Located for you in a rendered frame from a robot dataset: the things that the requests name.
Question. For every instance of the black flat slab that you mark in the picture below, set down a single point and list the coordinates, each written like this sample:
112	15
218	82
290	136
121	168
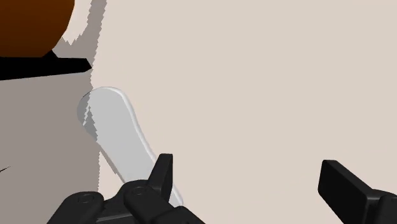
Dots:
37	67

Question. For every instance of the brown round vessel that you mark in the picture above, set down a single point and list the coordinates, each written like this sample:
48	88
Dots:
29	24

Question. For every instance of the grey flat spatula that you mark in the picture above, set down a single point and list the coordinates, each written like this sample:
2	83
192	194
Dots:
114	124

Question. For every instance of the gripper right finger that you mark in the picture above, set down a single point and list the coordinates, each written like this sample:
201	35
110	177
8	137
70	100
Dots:
347	186

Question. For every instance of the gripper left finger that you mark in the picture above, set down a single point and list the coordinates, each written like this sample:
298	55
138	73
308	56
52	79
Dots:
145	198

